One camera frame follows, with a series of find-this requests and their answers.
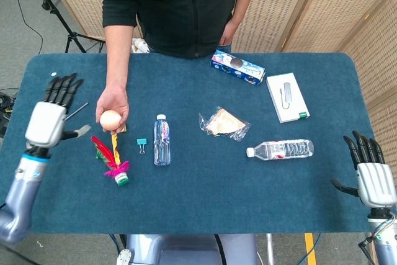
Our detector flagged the small purple-label water bottle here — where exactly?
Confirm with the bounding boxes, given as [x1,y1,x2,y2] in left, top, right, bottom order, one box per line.
[153,114,172,166]

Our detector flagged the person's right forearm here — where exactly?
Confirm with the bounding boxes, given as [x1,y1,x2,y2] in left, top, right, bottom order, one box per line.
[104,24,135,92]

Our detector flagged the thin silver metal rod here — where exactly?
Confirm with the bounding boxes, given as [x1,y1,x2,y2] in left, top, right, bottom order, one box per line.
[65,102,89,120]

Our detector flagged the plastic-wrapped bread slice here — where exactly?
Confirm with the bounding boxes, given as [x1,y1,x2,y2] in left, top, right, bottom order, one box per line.
[198,106,252,142]

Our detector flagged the thin black floor cable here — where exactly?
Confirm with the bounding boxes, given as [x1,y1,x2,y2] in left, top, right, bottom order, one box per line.
[8,0,43,55]

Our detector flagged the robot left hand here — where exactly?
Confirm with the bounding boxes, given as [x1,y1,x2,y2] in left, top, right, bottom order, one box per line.
[24,73,92,148]

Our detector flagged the blue table cloth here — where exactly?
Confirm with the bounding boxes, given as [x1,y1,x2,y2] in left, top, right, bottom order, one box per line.
[18,52,378,235]

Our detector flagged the large red-label water bottle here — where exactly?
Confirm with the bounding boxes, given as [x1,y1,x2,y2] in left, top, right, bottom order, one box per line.
[246,138,314,161]

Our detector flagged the beige egg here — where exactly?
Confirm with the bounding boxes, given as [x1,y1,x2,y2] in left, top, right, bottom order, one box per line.
[99,110,121,130]

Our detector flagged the blue cookie box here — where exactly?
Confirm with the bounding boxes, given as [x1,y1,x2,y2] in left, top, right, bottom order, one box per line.
[210,49,267,86]

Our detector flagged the black tripod stand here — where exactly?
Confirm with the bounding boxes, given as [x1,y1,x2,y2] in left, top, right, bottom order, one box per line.
[24,0,106,54]

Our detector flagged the colourful feather shuttlecock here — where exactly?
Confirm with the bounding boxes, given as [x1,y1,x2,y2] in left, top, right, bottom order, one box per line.
[91,133,130,187]

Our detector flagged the person in black jacket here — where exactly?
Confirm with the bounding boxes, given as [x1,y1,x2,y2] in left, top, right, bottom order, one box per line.
[91,0,238,60]

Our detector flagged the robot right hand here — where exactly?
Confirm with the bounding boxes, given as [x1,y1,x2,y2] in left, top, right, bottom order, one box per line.
[331,130,397,209]

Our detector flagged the white USB hub box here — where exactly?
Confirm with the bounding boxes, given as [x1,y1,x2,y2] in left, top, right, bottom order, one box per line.
[265,72,311,124]

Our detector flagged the person's left hand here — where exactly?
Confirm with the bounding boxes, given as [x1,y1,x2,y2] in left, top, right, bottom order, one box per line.
[219,18,239,46]

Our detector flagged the robot grey torso base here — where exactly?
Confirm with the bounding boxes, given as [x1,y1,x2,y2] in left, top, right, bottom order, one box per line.
[116,233,260,265]

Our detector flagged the black cable bundle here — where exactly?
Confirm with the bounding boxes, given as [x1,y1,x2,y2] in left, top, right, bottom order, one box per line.
[0,88,20,125]

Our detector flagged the person's right hand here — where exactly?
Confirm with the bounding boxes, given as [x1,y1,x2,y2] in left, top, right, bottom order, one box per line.
[95,84,130,134]

